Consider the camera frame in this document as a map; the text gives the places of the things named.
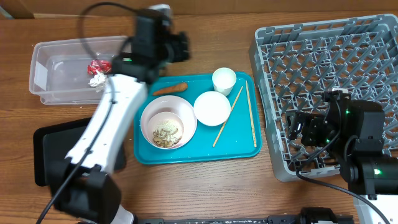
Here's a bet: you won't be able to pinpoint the food scraps in bowl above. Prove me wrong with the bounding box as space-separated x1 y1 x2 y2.
152 119 183 148

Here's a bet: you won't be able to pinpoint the left wooden chopstick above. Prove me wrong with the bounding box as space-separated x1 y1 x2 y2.
212 85 244 148

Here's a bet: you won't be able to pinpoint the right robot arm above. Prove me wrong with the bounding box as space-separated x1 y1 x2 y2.
286 90 397 223

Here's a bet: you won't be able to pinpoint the white cup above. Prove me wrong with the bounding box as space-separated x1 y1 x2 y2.
212 67 236 96

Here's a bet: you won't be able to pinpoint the red wrapper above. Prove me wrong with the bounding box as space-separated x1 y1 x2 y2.
87 60 111 75

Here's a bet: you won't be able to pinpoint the black rail bottom edge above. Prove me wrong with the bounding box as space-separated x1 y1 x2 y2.
136 207 355 224

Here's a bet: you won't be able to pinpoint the black bin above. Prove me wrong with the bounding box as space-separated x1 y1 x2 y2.
32 117 127 187

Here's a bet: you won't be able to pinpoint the wooden chopstick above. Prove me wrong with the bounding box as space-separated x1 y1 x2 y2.
212 85 244 148
245 80 257 148

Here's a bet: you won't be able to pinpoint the carrot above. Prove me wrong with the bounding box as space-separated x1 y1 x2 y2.
152 83 188 96

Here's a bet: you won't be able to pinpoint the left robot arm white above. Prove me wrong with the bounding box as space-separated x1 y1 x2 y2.
37 31 190 223

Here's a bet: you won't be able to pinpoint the grey dishwasher rack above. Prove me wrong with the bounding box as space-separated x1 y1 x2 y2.
249 14 397 182

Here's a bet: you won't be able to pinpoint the clear plastic bin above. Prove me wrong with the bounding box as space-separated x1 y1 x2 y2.
29 35 134 106

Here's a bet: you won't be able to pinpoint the white tissue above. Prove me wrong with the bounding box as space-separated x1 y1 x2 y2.
88 72 108 92

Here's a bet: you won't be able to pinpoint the right wooden chopstick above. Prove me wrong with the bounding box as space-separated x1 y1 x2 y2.
245 80 257 148

